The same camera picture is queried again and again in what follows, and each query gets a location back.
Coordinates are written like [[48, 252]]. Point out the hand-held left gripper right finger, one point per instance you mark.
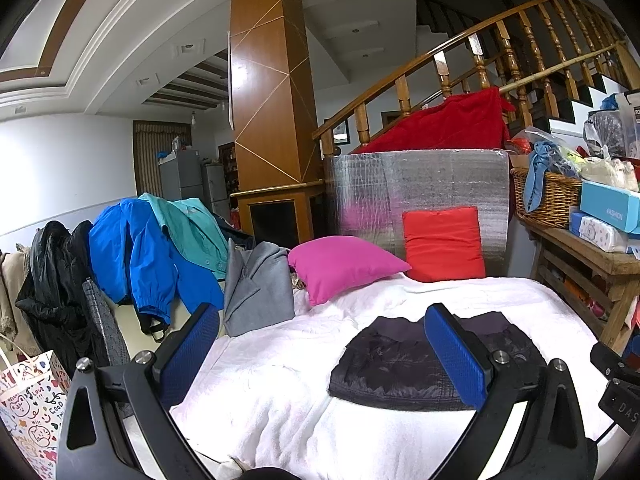
[[455, 355]]

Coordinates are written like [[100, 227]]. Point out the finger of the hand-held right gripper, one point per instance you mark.
[[610, 362]]

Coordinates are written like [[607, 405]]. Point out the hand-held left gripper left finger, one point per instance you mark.
[[190, 355]]

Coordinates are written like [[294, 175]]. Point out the dark navy puffer jacket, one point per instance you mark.
[[390, 365]]

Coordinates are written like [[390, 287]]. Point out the beige sofa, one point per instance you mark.
[[127, 330]]

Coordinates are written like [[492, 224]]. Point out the white fleece blanket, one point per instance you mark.
[[280, 385]]

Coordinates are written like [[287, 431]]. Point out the grey coat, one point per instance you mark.
[[260, 290]]

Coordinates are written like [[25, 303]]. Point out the wooden side table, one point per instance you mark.
[[585, 260]]

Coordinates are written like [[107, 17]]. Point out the red pillow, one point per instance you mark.
[[442, 245]]

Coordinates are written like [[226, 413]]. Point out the blue jacket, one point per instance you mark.
[[125, 255]]

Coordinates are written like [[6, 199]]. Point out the teal shirt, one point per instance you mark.
[[195, 232]]

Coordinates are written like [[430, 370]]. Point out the white printed box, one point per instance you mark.
[[605, 235]]

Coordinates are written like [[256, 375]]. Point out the pink pillow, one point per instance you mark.
[[340, 267]]

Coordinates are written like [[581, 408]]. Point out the black jacket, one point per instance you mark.
[[55, 290]]

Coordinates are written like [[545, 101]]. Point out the light blue cardboard box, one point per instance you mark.
[[612, 207]]

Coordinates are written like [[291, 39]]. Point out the wooden cabinet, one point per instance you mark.
[[272, 215]]

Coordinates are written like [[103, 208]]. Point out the small grey refrigerator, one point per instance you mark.
[[217, 190]]

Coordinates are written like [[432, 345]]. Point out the printed paper gift bag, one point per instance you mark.
[[27, 410]]

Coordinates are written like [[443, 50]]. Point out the wicker basket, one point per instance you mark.
[[550, 200]]

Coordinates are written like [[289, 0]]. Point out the large grey refrigerator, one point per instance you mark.
[[180, 177]]

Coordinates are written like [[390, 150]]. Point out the silver foil insulation mat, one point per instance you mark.
[[380, 185]]

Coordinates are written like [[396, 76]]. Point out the beige coat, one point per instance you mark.
[[12, 295]]

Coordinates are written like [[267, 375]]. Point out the cream fabric bundle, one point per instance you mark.
[[610, 172]]

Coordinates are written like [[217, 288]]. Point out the brown curtain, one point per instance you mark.
[[145, 160]]

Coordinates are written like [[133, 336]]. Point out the blue cloth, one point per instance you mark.
[[537, 170]]

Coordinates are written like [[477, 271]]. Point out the dark patterned plastic bag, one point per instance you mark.
[[605, 132]]

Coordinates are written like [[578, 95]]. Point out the red quilt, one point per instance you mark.
[[445, 125]]

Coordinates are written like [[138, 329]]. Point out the wooden stair railing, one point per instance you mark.
[[400, 80]]

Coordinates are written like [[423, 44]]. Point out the wooden panelled column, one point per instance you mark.
[[270, 85]]

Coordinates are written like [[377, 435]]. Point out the framed wall picture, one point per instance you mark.
[[341, 132]]

